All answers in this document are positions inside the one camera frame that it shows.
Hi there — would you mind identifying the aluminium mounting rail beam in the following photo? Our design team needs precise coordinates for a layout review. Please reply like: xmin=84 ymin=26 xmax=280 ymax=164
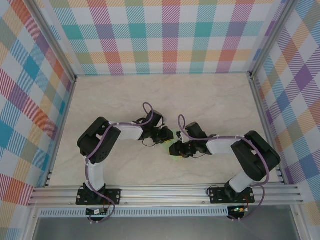
xmin=27 ymin=184 xmax=305 ymax=207

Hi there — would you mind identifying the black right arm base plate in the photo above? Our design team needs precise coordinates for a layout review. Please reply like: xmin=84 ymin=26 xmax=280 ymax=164
xmin=208 ymin=186 xmax=256 ymax=205

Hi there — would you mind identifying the small circuit board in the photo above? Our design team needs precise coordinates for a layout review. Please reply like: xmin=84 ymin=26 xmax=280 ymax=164
xmin=85 ymin=208 xmax=109 ymax=216

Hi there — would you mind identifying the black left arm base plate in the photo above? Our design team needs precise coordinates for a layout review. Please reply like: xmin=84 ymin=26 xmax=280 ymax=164
xmin=76 ymin=188 xmax=122 ymax=206

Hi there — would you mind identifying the slotted grey cable duct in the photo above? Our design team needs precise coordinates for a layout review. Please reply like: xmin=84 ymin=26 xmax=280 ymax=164
xmin=38 ymin=206 xmax=230 ymax=218

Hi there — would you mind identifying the short aluminium frame post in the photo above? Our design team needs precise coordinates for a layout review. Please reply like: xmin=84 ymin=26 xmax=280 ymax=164
xmin=289 ymin=204 xmax=306 ymax=240
xmin=23 ymin=206 xmax=42 ymax=240

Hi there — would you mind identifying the grey metal sheet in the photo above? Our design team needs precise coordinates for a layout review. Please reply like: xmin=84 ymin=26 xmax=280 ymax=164
xmin=32 ymin=216 xmax=301 ymax=240

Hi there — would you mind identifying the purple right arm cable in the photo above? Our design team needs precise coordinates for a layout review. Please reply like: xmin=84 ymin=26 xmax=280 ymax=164
xmin=177 ymin=114 xmax=273 ymax=222

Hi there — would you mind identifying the thin black left gripper wire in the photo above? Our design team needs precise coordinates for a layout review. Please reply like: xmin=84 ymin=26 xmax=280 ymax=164
xmin=141 ymin=138 xmax=157 ymax=148

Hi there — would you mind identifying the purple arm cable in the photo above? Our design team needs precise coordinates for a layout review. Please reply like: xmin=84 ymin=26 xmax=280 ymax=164
xmin=84 ymin=101 xmax=155 ymax=225
xmin=177 ymin=114 xmax=273 ymax=222

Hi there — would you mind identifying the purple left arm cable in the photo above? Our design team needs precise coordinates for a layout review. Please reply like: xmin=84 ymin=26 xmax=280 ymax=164
xmin=84 ymin=101 xmax=155 ymax=225

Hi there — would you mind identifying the light green paper sheet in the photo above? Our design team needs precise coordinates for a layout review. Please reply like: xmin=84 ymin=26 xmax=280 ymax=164
xmin=162 ymin=127 xmax=185 ymax=161

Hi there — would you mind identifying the aluminium table edge rail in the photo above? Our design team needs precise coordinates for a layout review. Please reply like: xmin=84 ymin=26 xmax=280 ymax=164
xmin=43 ymin=76 xmax=79 ymax=188
xmin=247 ymin=72 xmax=287 ymax=185

